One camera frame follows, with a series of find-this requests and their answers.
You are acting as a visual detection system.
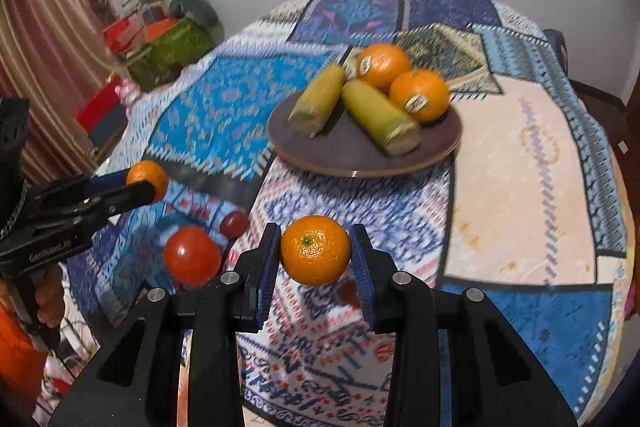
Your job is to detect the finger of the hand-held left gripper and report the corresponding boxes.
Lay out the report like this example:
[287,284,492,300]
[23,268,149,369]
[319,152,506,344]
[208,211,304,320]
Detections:
[32,171,133,205]
[29,182,157,239]

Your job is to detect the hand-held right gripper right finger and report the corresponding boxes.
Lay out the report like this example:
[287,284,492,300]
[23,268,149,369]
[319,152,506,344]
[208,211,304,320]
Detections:
[349,223,579,427]

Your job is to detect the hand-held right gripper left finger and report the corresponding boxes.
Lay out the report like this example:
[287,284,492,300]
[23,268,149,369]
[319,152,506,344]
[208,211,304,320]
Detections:
[47,222,283,427]

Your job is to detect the small tangerine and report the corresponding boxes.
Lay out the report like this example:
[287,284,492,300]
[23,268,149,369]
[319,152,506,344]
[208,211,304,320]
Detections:
[126,160,170,202]
[280,215,352,287]

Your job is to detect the dark purple plate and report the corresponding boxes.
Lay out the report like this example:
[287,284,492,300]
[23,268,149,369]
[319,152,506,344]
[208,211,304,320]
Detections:
[266,72,463,178]

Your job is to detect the yellow corn cob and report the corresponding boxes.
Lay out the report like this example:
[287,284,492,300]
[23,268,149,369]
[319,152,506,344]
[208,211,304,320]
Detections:
[341,79,422,156]
[287,63,348,138]

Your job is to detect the large orange with sticker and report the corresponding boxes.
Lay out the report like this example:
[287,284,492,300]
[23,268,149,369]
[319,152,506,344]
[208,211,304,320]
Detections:
[356,43,412,90]
[389,69,451,124]

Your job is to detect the person's left hand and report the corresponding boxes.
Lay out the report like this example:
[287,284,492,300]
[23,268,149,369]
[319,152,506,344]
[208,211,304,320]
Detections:
[30,264,66,329]

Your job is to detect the small dark red fruit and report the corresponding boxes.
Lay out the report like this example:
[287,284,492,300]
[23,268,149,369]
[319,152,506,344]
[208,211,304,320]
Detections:
[220,212,250,239]

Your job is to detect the red and blue box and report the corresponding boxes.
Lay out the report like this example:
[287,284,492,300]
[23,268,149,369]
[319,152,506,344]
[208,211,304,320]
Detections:
[75,77,129,148]

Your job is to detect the red tomato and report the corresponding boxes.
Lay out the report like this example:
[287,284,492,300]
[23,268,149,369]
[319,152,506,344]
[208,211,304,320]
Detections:
[163,227,223,286]

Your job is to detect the pink toy figure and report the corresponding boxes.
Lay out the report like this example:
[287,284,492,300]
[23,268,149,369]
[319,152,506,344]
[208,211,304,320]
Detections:
[116,79,143,105]

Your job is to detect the floral bed sheet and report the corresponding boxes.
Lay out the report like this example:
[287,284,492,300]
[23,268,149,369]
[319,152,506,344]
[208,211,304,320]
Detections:
[32,322,101,427]

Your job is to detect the striped curtain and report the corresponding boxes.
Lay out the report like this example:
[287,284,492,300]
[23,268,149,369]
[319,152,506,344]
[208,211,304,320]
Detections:
[0,0,118,182]

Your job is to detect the red plastic container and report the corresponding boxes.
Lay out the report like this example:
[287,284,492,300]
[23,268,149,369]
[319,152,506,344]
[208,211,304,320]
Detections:
[102,19,146,54]

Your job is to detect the green storage box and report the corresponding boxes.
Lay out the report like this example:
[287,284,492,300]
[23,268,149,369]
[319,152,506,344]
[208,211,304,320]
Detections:
[125,19,216,90]

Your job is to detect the blue patchwork blanket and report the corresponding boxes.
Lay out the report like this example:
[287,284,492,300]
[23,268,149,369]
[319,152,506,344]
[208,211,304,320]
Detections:
[65,0,628,427]

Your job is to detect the grey chair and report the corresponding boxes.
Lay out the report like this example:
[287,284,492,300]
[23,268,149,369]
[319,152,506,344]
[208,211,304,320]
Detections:
[542,28,571,78]

